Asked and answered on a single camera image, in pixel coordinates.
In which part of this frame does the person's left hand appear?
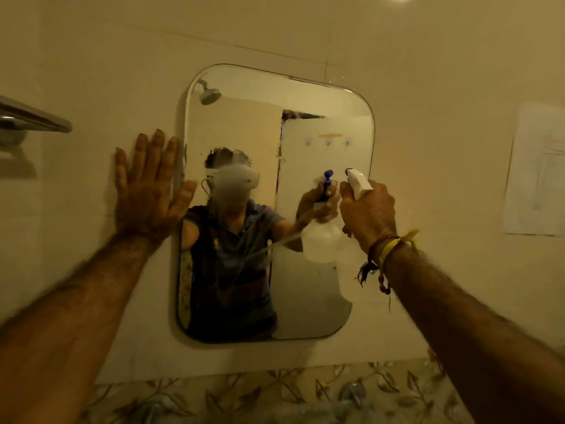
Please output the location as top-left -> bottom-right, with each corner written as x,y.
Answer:
114,129 -> 198,246

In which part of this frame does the rounded frameless wall mirror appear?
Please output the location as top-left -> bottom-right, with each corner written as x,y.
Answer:
175,62 -> 376,345

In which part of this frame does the person's right forearm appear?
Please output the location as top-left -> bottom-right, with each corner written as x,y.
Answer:
381,244 -> 565,424

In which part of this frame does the chrome towel bar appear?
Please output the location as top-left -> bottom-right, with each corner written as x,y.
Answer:
0,94 -> 74,148

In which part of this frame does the person's left forearm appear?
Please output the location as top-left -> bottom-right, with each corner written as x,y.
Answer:
0,233 -> 162,424

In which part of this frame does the white paper sheet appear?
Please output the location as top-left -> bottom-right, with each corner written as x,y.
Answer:
503,101 -> 565,237

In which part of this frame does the white spray bottle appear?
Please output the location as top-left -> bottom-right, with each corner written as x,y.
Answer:
338,167 -> 375,301

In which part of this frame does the yellow wristband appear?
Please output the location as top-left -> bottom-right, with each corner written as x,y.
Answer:
377,228 -> 420,268

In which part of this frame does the brown thread bracelet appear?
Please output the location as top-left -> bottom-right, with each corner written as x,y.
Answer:
356,233 -> 398,296

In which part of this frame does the metal shelf bracket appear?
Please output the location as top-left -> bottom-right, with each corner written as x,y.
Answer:
337,380 -> 367,409

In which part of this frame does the person's right hand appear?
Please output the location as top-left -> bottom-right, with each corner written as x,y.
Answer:
338,180 -> 397,254

